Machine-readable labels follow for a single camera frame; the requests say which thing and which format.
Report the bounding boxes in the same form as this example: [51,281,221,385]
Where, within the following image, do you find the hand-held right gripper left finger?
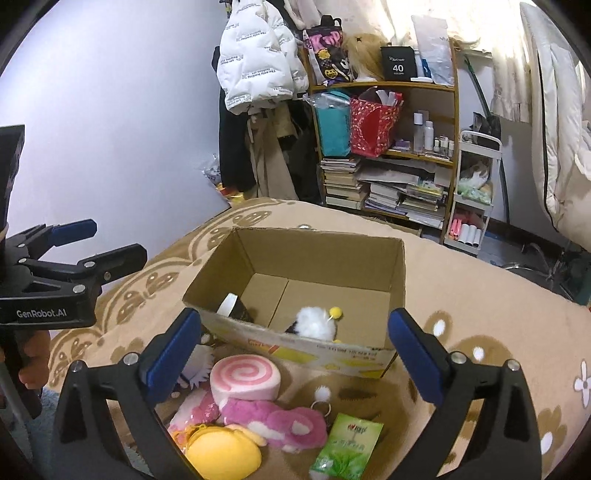
[50,307,204,480]

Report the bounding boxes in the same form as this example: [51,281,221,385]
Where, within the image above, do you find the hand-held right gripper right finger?
[388,308,542,480]

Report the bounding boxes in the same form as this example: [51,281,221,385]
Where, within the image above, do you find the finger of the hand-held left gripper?
[18,244,148,301]
[7,220,98,261]

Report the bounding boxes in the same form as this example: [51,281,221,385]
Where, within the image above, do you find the pale spiky plush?
[173,344,215,393]

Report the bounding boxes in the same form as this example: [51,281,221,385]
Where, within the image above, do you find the pink plastic-wrapped plush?
[167,390,222,446]

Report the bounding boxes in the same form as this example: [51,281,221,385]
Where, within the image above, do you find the pink swirl roll plush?
[210,354,282,402]

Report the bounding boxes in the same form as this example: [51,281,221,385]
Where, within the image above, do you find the white pompom keychain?
[310,387,334,418]

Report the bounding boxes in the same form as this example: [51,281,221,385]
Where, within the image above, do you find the white fluffy plush yellow pompoms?
[284,305,345,343]

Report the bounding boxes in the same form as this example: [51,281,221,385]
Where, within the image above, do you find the green tissue packet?
[308,412,385,480]

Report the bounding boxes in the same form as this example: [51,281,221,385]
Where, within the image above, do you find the yellow round plush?
[185,425,269,480]

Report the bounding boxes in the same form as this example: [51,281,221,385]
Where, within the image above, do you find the pink plush toy white paws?
[219,398,328,454]

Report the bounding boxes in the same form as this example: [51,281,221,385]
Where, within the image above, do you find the brown cardboard box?
[182,226,407,379]

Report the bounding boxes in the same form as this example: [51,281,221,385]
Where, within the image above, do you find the person's left hand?
[19,330,50,392]

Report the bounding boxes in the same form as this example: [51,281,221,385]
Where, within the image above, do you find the beige patterned rug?
[46,196,591,480]

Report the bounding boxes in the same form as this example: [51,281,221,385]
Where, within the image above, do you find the colourful bags and toys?
[203,159,245,208]

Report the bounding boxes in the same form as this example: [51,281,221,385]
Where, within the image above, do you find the black chair base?
[503,244,578,296]

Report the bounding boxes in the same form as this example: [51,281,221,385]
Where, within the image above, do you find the black coat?
[212,46,259,195]

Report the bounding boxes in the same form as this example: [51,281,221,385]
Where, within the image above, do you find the pile of books and papers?
[360,164,451,229]

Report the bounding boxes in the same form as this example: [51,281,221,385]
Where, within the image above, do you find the pale green bag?
[457,182,492,204]

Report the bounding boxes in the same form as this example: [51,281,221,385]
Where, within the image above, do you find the beige coat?
[245,108,301,201]

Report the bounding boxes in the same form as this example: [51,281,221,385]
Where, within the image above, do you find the green container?
[573,258,591,305]

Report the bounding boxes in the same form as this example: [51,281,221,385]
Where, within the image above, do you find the stack of books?
[320,157,370,208]

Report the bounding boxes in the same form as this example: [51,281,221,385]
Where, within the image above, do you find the brown white plush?
[459,159,492,185]

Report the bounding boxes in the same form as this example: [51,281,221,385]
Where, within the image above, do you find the white trolley cart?
[443,130,503,259]

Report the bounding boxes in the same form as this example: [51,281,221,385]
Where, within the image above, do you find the tall white bottle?
[412,112,426,154]

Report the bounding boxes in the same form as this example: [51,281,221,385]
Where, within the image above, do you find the red patterned gift bag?
[348,90,402,158]

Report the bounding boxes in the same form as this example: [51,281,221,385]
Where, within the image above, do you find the teal bag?
[314,92,352,158]

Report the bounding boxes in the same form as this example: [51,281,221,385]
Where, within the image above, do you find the white puffer jacket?
[217,0,310,116]

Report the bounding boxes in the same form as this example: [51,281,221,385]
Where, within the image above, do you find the black dustpan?
[471,111,502,137]

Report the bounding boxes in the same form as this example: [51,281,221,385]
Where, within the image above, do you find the white padded duvet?
[519,0,591,254]

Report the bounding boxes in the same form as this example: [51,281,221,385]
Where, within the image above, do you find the wooden bookshelf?
[298,34,462,245]

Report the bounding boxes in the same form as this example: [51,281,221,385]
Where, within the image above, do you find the black pink printed tote bag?
[302,16,356,88]

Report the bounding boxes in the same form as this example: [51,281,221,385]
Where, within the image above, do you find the black box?
[380,45,414,83]

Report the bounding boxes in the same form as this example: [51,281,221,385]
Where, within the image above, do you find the cream floral curtain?
[383,0,532,123]

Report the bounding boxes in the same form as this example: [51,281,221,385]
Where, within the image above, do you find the blonde wig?
[344,33,386,81]

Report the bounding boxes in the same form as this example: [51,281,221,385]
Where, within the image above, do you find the white plastic bag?
[411,15,455,86]

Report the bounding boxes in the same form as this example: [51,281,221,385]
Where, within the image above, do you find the green broom handle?
[464,53,490,121]

